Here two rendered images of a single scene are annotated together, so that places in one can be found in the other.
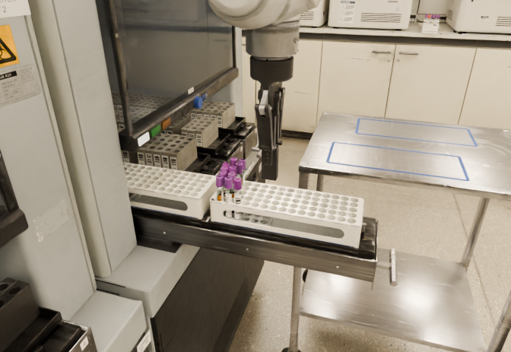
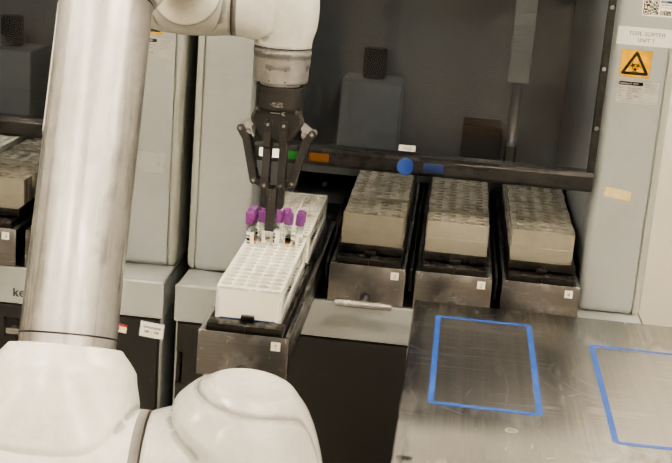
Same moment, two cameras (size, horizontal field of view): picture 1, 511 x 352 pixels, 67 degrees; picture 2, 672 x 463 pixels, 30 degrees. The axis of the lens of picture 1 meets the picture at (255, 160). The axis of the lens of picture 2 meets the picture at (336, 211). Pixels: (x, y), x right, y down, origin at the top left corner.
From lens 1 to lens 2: 200 cm
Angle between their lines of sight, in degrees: 73
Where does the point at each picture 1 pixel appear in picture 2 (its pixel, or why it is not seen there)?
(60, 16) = not seen: hidden behind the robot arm
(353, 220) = (230, 286)
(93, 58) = (238, 54)
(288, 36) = (260, 60)
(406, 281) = not seen: outside the picture
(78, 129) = (200, 105)
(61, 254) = (145, 195)
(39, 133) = (160, 89)
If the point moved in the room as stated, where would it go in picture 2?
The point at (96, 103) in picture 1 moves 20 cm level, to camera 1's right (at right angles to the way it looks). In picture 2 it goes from (230, 93) to (243, 114)
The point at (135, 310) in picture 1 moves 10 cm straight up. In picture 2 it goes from (151, 282) to (153, 229)
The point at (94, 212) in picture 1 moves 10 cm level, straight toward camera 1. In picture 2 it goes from (194, 189) to (146, 194)
